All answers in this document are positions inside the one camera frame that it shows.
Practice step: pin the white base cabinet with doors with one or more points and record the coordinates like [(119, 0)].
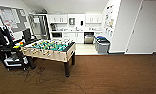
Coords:
[(72, 37)]

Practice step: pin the white drawer cabinet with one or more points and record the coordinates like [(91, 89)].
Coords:
[(98, 34)]

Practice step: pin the blue recycling bin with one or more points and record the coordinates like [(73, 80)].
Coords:
[(100, 37)]

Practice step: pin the black soap dispenser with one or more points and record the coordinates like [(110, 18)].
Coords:
[(82, 23)]

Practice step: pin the grey trash bin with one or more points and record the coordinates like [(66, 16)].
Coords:
[(103, 47)]

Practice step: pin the black built-in microwave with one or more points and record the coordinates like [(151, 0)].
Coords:
[(56, 34)]

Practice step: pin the green recycling bin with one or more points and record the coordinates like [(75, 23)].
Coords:
[(102, 39)]

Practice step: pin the green field foosball table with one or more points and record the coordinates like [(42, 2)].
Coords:
[(49, 49)]

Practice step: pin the bulletin board with papers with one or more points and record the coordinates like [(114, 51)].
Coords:
[(109, 20)]

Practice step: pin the stainless steel refrigerator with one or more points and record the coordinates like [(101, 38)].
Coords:
[(39, 26)]

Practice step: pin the black wheeled cart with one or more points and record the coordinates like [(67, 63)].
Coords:
[(15, 60)]

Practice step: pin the white door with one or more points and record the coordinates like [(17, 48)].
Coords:
[(144, 26)]

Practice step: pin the grey bulletin board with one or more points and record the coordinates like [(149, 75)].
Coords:
[(12, 18)]

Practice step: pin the person in dark clothes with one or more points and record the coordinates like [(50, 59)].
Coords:
[(2, 36)]

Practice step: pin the white wall cabinet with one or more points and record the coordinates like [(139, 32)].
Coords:
[(93, 18), (58, 18)]

